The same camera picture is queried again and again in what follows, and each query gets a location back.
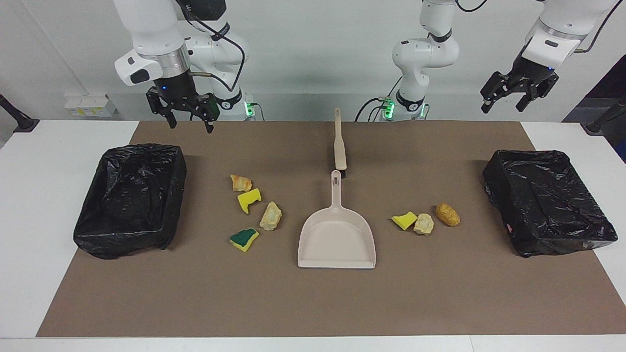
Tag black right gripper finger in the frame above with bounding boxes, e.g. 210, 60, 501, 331
196, 94, 219, 133
147, 88, 177, 129

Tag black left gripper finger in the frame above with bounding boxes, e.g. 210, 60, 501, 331
481, 72, 509, 113
516, 76, 559, 111

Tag notched yellow sponge piece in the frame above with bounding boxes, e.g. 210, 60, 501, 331
237, 188, 262, 215

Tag beige bread chunk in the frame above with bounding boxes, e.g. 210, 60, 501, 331
259, 201, 283, 231

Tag wavy green yellow sponge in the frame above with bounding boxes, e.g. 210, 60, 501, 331
230, 228, 260, 253

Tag brown bread roll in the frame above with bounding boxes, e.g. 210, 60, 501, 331
435, 203, 461, 227

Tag beige brush black bristles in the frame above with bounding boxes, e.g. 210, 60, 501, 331
334, 108, 348, 179

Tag pale croissant toy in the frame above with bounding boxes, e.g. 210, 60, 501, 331
413, 213, 435, 236

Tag wedge yellow green sponge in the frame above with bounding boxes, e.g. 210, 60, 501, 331
391, 211, 419, 231

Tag beige plastic dustpan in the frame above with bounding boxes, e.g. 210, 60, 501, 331
297, 170, 377, 269

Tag black bag-lined bin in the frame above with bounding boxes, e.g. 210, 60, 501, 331
73, 143, 187, 260
483, 150, 618, 258

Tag black stand foot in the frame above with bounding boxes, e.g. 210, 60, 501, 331
581, 95, 626, 136
0, 93, 40, 133

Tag dark background panel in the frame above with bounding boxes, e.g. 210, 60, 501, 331
562, 54, 626, 163

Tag brown table mat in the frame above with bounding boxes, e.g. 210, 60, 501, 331
37, 121, 626, 338

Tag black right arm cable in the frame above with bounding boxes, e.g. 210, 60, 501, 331
179, 5, 246, 93

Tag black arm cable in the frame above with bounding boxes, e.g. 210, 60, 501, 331
455, 0, 622, 53
179, 5, 246, 93

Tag white wall socket box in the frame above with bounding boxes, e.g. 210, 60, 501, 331
64, 94, 117, 118

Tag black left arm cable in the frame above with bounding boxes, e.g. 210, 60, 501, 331
455, 0, 622, 53

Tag black base power cable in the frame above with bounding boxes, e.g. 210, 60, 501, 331
355, 97, 392, 122

